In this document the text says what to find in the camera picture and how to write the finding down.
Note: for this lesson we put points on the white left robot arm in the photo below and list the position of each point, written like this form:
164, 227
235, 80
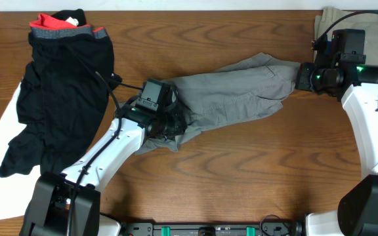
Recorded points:
69, 203

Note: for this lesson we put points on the white garment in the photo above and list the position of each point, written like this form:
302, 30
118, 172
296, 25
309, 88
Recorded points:
15, 191

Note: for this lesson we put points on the black garment with red waistband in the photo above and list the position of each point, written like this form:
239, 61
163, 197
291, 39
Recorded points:
63, 93

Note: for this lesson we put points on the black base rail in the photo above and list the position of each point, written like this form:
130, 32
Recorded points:
270, 225

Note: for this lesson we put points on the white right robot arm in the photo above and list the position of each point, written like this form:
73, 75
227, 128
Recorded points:
356, 87

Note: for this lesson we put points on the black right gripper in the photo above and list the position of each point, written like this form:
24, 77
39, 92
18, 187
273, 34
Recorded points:
303, 81

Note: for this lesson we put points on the grey cargo shorts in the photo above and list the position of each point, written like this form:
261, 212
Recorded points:
248, 90

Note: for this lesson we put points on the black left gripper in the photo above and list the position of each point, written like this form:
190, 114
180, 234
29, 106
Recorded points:
180, 117

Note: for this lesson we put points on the folded khaki shorts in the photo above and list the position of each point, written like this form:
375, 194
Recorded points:
366, 22

